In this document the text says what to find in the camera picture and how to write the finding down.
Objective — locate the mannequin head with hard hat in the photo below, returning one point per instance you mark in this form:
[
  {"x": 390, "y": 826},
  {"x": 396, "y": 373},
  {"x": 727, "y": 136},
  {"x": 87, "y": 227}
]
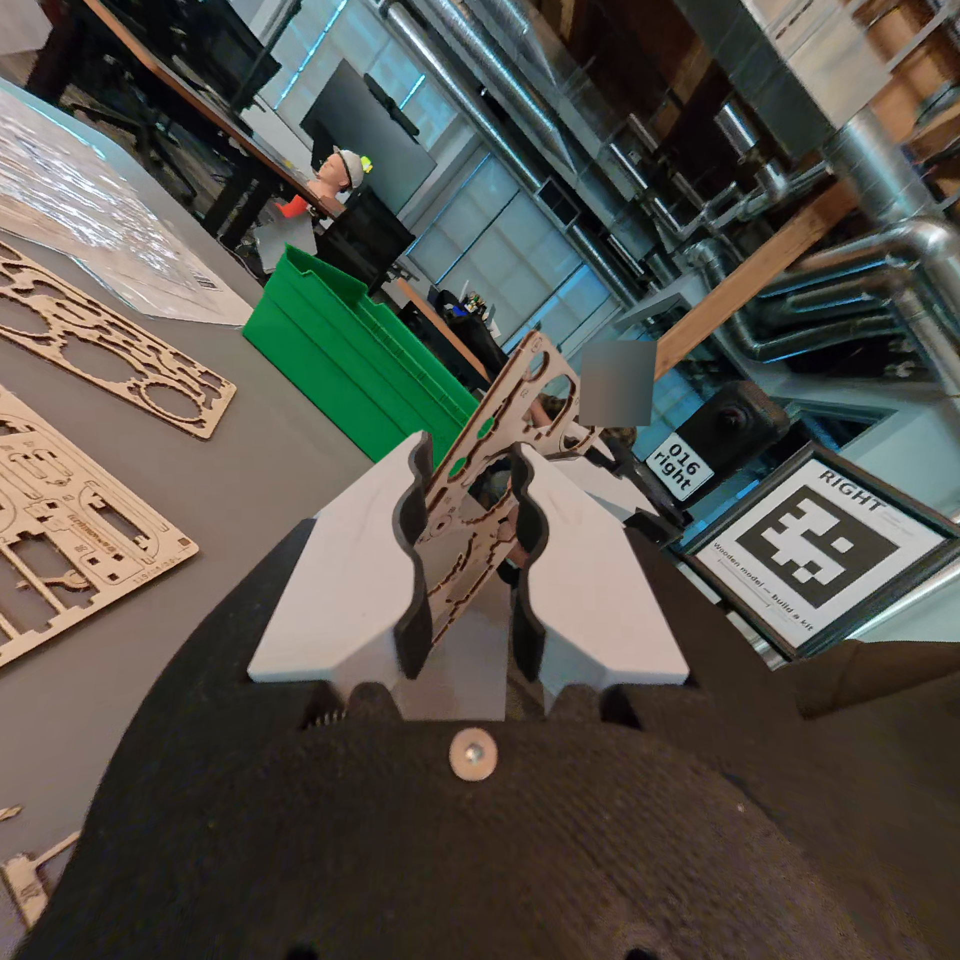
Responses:
[{"x": 334, "y": 176}]

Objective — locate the wooden sheet with round holes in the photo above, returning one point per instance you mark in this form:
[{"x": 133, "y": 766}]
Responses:
[{"x": 210, "y": 409}]

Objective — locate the wooden sheet with scalloped cutouts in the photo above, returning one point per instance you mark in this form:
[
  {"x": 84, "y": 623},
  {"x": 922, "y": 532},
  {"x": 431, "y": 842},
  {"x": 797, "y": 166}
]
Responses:
[{"x": 450, "y": 570}]

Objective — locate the green bin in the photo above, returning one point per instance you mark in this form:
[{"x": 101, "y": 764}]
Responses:
[{"x": 337, "y": 352}]

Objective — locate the wooden sheet with gear parts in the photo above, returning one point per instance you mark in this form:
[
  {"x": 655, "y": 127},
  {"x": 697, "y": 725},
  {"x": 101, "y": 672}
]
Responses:
[{"x": 161, "y": 555}]

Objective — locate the grey desk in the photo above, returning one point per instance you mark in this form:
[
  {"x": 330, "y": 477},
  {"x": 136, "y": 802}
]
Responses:
[{"x": 262, "y": 450}]

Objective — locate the flat wooden piece with holes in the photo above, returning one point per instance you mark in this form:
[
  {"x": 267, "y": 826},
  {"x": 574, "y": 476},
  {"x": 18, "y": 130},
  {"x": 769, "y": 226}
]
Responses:
[{"x": 22, "y": 892}]

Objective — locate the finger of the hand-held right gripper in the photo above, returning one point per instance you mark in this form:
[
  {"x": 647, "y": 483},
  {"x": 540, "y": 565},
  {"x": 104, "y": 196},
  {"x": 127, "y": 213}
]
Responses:
[{"x": 607, "y": 499}]

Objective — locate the wooden top background desk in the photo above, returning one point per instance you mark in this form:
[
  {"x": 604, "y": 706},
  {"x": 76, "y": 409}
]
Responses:
[{"x": 225, "y": 131}]

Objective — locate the large clear plastic sleeve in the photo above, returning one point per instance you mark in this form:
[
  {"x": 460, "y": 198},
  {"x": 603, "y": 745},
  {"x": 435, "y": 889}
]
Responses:
[{"x": 90, "y": 210}]

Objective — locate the grey leaning panel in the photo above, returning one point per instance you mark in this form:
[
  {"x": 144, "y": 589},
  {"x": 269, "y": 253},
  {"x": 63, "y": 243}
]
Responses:
[{"x": 289, "y": 244}]

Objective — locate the large black monitor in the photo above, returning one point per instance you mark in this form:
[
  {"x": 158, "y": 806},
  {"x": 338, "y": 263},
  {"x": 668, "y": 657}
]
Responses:
[{"x": 360, "y": 127}]

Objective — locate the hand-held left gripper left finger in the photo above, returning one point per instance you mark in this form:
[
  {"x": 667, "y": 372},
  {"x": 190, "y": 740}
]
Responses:
[{"x": 330, "y": 600}]

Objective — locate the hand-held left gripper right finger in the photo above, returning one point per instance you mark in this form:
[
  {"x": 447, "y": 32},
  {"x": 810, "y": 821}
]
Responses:
[{"x": 607, "y": 600}]

